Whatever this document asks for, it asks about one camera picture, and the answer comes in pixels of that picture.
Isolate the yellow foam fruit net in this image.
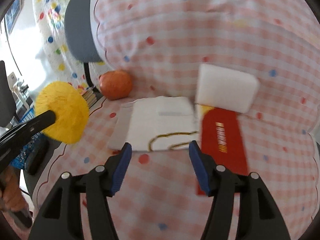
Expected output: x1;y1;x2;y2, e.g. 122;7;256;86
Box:
35;81;89;144

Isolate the person's left hand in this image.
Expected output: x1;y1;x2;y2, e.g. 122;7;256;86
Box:
1;166;29;212

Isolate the red flat box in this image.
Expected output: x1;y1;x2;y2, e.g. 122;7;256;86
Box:
195;104;250;197

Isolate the red apple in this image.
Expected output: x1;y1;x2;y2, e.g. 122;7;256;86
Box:
99;70;133;101

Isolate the black office chair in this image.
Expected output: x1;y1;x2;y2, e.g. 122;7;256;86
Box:
65;0;101;87

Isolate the white tissue pack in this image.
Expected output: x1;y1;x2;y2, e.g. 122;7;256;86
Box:
108;96;199;152

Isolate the white sponge block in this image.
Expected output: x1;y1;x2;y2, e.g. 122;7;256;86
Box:
195;63;260;113

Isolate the polka dot sheet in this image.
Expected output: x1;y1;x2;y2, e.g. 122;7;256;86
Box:
31;0;113;93

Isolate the pink checkered cloth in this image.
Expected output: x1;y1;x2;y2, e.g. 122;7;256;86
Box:
33;0;319;239

